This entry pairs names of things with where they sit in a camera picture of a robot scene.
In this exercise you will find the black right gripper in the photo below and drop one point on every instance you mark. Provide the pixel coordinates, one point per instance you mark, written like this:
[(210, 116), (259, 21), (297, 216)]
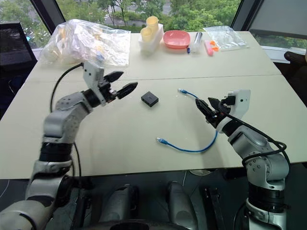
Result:
[(221, 111)]

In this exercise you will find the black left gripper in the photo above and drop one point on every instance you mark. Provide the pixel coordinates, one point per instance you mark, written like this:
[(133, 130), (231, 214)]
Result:
[(106, 90)]

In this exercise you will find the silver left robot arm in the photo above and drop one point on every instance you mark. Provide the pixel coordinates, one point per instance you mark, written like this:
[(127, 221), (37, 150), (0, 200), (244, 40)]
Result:
[(60, 119)]

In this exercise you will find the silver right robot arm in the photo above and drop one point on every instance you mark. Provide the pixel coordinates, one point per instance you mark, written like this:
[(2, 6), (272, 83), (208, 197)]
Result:
[(259, 155)]

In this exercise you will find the small black box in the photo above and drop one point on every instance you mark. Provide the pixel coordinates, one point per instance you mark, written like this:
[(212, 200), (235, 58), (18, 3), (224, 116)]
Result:
[(149, 98)]

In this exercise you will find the white rectangular plastic tray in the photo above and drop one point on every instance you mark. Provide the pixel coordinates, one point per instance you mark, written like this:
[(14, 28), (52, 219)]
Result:
[(149, 44)]

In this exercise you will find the large clear plastic bag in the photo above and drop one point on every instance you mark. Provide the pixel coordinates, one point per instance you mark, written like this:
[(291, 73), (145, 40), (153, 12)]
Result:
[(84, 43)]

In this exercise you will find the pale yellow plastic cup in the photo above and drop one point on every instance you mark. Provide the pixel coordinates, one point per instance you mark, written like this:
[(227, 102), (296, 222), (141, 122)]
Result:
[(152, 23), (146, 34)]

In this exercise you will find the pink plastic stick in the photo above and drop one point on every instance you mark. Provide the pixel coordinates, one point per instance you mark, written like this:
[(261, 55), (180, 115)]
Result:
[(208, 49)]

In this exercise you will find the small orange plastic piece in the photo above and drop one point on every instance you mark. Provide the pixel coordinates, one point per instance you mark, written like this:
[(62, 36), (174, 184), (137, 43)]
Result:
[(214, 46)]

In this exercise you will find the clear plastic tube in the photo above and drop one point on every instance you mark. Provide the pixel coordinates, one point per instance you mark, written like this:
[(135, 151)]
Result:
[(197, 42)]

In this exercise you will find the small clear zip bag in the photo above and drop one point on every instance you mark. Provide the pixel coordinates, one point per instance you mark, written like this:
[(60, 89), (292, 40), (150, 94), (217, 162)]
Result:
[(226, 37)]

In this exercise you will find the pink plastic bowl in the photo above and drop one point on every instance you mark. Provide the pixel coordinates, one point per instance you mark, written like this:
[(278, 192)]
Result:
[(177, 38)]

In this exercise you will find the dark brown chair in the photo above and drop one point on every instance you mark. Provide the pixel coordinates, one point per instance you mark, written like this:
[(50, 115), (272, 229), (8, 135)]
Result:
[(296, 69)]

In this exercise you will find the grey rounded robot leg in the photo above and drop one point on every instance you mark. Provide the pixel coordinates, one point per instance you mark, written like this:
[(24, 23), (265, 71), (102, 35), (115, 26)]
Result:
[(180, 206), (122, 203)]

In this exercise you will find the black mesh office chair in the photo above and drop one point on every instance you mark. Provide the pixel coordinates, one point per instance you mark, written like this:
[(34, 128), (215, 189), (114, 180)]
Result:
[(14, 52)]

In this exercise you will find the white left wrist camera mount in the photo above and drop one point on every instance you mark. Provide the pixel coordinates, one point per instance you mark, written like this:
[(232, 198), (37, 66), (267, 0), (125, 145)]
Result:
[(92, 74)]

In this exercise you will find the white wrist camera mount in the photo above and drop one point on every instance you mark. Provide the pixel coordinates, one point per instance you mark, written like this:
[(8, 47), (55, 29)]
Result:
[(92, 74), (241, 103)]

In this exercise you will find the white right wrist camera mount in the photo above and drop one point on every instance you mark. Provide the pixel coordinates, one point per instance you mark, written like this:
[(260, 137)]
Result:
[(241, 103)]

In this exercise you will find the dark window frame post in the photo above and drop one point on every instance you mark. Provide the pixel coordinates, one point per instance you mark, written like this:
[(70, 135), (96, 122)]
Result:
[(49, 14), (243, 13)]

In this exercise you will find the black table leg bracket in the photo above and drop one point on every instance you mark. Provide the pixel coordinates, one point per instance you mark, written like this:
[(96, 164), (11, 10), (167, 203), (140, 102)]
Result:
[(213, 208)]

